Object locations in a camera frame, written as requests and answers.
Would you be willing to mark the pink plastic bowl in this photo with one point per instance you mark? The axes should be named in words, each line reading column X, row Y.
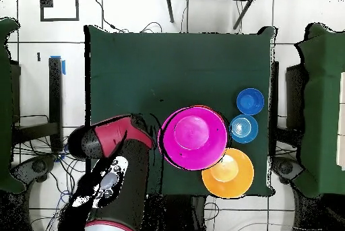
column 192, row 136

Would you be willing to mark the small dark blue bowl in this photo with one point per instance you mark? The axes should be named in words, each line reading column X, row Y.
column 250, row 101

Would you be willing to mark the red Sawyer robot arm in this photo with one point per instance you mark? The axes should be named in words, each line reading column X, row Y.
column 113, row 136

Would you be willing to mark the dark green table cloth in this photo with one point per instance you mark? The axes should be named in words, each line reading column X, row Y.
column 151, row 66

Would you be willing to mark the translucent teal plastic bowl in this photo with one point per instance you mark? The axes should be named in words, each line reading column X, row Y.
column 243, row 128

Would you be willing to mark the orange plastic bowl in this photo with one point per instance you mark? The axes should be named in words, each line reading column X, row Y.
column 237, row 179

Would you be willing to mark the blue tape strip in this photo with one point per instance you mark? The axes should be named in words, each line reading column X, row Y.
column 64, row 67

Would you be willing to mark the green cloth side table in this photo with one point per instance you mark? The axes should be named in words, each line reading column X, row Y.
column 323, row 107
column 5, row 107

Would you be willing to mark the white box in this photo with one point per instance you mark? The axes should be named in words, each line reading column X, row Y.
column 341, row 134

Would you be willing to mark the black table frame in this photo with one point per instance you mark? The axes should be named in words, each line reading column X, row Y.
column 55, row 101

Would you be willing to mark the black pedestal foot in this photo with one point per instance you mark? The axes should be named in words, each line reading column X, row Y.
column 37, row 165
column 287, row 167

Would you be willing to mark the grey square frame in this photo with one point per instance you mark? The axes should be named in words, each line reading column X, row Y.
column 59, row 19

